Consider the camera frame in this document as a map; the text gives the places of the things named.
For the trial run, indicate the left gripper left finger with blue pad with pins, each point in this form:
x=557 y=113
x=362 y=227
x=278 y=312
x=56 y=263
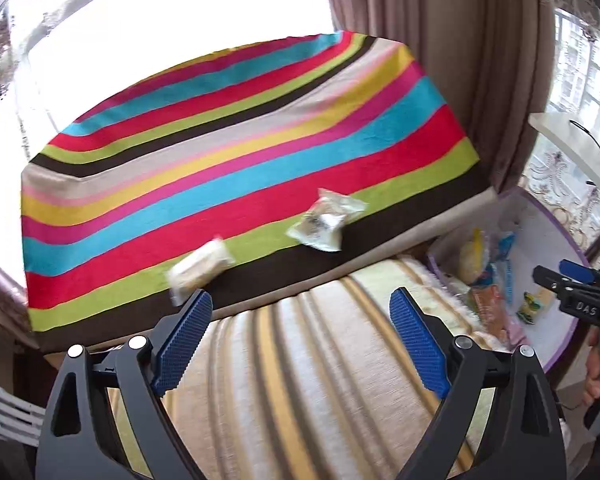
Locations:
x=79 y=438

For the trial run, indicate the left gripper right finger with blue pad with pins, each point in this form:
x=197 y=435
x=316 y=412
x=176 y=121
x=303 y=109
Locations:
x=503 y=399

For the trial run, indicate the person's right hand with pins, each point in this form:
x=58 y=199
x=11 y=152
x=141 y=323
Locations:
x=592 y=380

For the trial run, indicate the clear packet beige biscuit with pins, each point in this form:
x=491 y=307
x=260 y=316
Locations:
x=197 y=269

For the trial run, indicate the yellow cookie clear packet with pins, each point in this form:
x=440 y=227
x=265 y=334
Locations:
x=534 y=304

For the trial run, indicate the orange cracker packet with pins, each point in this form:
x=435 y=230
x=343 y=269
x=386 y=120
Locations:
x=488 y=303

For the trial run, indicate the beige striped plush cushion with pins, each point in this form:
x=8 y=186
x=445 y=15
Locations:
x=316 y=386

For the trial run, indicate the blue cartoon candy wrapper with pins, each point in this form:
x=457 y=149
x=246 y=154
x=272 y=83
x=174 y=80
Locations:
x=503 y=266

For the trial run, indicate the white box purple rim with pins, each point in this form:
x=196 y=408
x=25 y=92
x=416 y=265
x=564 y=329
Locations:
x=540 y=241

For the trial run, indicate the white curved desk edge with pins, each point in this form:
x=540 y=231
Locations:
x=577 y=143

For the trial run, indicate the white egg roll snack packet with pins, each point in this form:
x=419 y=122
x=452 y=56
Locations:
x=321 y=226

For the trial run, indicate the colourful striped cushion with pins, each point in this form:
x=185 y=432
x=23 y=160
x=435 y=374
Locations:
x=236 y=144

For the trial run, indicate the white ornate cabinet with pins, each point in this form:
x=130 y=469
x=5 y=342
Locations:
x=20 y=421

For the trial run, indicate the brown pleated curtain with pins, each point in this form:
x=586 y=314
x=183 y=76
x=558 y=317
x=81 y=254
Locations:
x=492 y=60

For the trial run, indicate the floral sheer curtain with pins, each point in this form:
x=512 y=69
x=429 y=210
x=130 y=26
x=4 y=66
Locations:
x=20 y=60

